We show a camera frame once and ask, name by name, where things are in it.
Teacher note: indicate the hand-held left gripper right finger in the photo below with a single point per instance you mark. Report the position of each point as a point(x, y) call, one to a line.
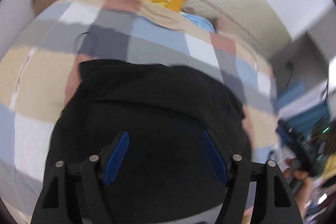
point(215, 158)

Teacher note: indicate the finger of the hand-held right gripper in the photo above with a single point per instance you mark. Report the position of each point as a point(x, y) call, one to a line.
point(283, 129)

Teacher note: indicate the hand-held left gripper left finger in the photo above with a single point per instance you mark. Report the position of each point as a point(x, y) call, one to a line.
point(115, 158)

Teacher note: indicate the black puffer jacket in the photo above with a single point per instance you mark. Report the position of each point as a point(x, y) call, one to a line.
point(157, 108)

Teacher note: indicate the person's right hand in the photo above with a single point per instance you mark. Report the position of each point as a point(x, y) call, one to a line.
point(299, 174)

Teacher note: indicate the blue curtain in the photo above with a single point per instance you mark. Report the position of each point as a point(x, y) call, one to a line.
point(315, 116)

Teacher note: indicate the blue towel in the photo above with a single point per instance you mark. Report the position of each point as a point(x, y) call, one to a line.
point(291, 94)

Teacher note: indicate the grey white wardrobe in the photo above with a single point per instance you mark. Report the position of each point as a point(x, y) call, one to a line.
point(309, 56)

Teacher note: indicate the checkered patchwork bed blanket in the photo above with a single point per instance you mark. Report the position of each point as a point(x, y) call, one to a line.
point(39, 77)

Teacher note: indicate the light blue cloth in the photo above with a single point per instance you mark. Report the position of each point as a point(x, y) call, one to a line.
point(200, 22)

